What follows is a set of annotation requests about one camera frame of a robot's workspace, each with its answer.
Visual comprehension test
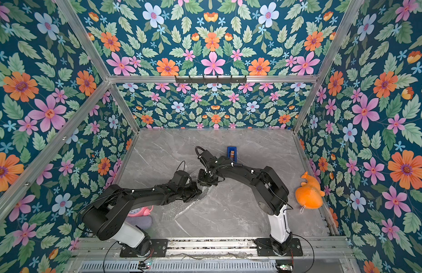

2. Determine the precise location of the white slotted cable duct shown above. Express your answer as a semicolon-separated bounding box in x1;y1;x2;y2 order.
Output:
78;260;278;273

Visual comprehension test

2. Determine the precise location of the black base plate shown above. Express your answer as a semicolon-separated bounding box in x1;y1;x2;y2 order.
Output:
254;238;303;257
120;238;169;258

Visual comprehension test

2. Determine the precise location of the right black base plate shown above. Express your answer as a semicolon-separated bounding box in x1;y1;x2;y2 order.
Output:
254;238;303;257

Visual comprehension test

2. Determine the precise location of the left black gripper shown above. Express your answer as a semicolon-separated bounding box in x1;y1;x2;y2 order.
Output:
176;182;204;203

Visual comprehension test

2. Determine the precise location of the pink toy clock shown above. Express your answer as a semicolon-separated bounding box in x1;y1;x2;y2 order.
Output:
127;206;154;217

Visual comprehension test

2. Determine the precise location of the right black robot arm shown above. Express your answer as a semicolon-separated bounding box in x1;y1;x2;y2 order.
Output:
195;146;293;255

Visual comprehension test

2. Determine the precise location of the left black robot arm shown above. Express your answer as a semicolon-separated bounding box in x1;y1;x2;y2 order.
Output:
81;170;202;257

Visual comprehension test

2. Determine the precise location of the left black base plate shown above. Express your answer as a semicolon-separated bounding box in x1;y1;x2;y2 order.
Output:
120;238;169;258

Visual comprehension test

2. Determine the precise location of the orange plush toy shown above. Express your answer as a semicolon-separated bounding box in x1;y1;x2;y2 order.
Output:
295;171;325;213

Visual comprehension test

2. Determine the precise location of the black wall hook rail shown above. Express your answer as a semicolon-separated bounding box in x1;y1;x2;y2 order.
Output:
175;76;247;84

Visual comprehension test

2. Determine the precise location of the blue tape dispenser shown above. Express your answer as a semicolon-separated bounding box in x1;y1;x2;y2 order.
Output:
227;146;237;162

